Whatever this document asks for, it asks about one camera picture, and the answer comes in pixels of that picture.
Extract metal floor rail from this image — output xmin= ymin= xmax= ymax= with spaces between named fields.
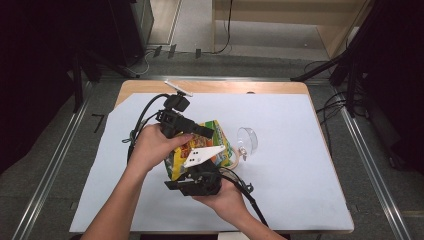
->
xmin=333 ymin=86 xmax=413 ymax=240
xmin=11 ymin=83 xmax=94 ymax=240

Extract right hand-held gripper cable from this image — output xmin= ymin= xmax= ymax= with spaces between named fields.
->
xmin=218 ymin=166 xmax=270 ymax=228

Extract left hand-held gripper cable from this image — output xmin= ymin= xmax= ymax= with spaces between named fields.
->
xmin=121 ymin=93 xmax=172 ymax=165

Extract white floor cable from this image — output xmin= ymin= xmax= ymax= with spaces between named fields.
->
xmin=127 ymin=49 xmax=152 ymax=76

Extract black floor cables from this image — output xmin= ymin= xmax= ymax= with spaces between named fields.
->
xmin=303 ymin=59 xmax=368 ymax=149

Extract clear jar with beige ring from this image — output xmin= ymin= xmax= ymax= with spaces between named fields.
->
xmin=228 ymin=126 xmax=260 ymax=171

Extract black hanging cable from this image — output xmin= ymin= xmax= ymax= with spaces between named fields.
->
xmin=213 ymin=0 xmax=234 ymax=55

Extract green checkered yellow pouch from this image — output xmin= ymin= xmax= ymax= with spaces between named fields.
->
xmin=164 ymin=119 xmax=236 ymax=182

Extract person's right hand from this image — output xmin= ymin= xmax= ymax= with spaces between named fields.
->
xmin=192 ymin=179 xmax=252 ymax=223

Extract person's left hand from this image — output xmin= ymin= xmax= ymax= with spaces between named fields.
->
xmin=127 ymin=123 xmax=194 ymax=175

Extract white table mat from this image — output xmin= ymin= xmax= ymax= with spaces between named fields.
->
xmin=69 ymin=92 xmax=355 ymax=234

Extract black stand with slanted bar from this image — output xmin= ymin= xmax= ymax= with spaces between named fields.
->
xmin=290 ymin=0 xmax=379 ymax=83

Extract dark cabinet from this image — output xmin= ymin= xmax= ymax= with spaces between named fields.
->
xmin=109 ymin=0 xmax=155 ymax=66

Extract hand-held gripper cable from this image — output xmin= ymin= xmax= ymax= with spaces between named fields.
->
xmin=121 ymin=93 xmax=172 ymax=165
xmin=218 ymin=166 xmax=270 ymax=228

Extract black upright post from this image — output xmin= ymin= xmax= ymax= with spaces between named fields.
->
xmin=72 ymin=52 xmax=85 ymax=113

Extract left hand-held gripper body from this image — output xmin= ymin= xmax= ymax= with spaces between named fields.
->
xmin=155 ymin=79 xmax=194 ymax=140

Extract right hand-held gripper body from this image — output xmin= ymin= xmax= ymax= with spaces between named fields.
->
xmin=179 ymin=144 xmax=227 ymax=197

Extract light wooden shelf unit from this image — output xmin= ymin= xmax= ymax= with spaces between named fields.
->
xmin=211 ymin=0 xmax=375 ymax=60

